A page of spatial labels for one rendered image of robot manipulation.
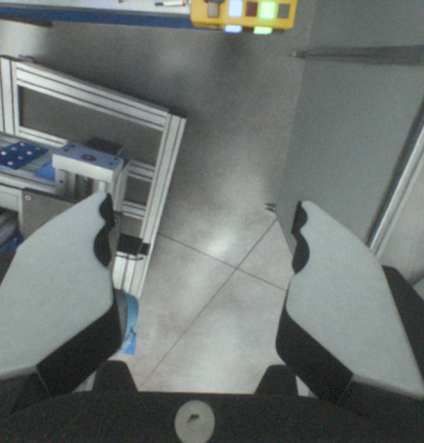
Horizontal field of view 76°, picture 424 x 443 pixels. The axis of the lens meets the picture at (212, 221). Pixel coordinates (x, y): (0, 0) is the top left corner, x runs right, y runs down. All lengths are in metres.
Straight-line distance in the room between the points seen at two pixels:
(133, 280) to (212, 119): 1.03
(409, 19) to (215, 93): 0.95
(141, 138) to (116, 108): 0.17
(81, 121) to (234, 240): 1.19
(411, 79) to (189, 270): 1.74
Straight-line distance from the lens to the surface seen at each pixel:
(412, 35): 0.88
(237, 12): 0.52
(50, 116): 1.60
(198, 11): 0.52
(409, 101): 0.82
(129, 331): 0.60
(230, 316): 2.51
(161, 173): 1.49
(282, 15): 0.52
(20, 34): 1.84
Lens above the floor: 1.59
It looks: 58 degrees down
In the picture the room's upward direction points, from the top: 180 degrees clockwise
